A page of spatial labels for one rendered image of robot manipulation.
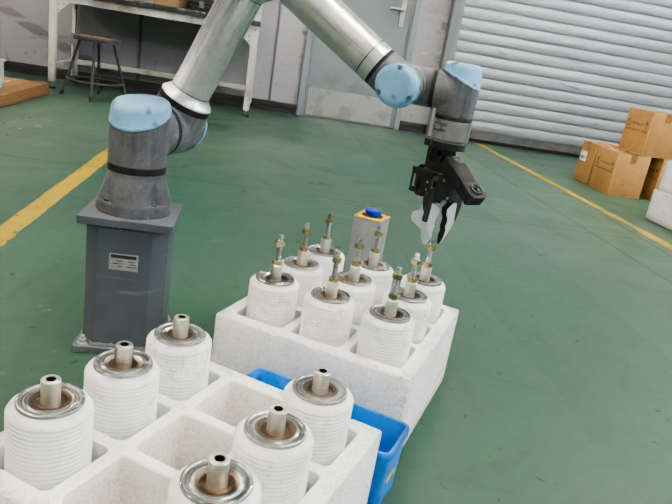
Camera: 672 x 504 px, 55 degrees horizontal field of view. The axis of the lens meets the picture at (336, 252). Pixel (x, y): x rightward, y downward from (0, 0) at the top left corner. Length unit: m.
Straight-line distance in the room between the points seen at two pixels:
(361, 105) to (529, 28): 1.72
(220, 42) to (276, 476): 0.92
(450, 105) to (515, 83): 5.31
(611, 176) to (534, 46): 2.13
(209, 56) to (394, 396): 0.78
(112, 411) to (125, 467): 0.07
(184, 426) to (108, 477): 0.14
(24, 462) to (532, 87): 6.16
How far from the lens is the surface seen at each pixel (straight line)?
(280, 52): 6.20
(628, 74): 7.04
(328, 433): 0.87
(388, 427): 1.12
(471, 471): 1.26
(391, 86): 1.15
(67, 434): 0.81
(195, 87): 1.43
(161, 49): 6.27
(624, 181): 4.90
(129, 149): 1.34
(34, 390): 0.85
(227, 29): 1.40
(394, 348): 1.15
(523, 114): 6.64
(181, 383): 0.98
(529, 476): 1.31
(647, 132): 4.91
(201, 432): 0.94
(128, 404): 0.89
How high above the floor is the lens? 0.70
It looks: 18 degrees down
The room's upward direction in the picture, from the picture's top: 10 degrees clockwise
